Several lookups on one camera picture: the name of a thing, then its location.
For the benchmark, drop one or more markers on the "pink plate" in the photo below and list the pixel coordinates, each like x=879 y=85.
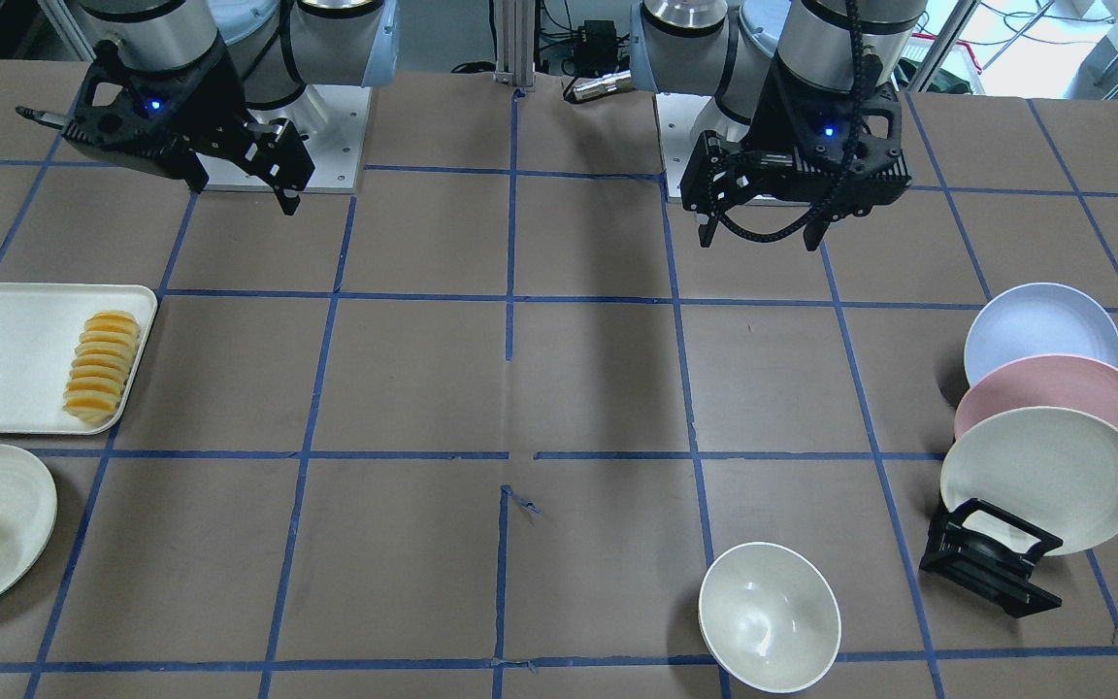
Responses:
x=1045 y=380

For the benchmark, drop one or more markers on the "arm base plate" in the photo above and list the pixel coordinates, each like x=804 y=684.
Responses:
x=333 y=121
x=681 y=118

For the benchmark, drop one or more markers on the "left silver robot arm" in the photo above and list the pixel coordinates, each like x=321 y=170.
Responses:
x=725 y=51

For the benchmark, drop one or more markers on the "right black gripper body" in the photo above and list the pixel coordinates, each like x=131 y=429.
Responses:
x=198 y=97

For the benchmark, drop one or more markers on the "cream bowl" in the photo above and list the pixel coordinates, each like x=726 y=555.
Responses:
x=769 y=617

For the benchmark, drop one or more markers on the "black plate rack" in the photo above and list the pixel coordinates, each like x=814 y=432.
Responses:
x=982 y=565

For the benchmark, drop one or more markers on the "silver cylinder connector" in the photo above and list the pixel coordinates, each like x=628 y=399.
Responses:
x=583 y=90

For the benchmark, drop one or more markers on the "cream plate in rack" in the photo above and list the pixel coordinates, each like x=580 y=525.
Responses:
x=1055 y=468

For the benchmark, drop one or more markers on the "aluminium frame post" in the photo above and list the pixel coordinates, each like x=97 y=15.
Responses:
x=515 y=42

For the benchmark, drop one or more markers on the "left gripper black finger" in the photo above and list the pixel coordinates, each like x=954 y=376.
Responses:
x=816 y=227
x=707 y=228

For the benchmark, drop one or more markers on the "blue plate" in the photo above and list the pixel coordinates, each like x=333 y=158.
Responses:
x=1036 y=319

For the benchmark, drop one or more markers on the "white rectangular tray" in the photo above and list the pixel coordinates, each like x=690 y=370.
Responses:
x=40 y=325

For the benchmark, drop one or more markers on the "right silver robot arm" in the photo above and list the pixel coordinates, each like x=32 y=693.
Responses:
x=259 y=96

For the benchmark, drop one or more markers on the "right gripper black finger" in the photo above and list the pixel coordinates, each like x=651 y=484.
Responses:
x=288 y=199
x=196 y=179

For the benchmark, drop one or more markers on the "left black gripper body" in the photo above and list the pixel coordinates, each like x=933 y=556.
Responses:
x=780 y=121

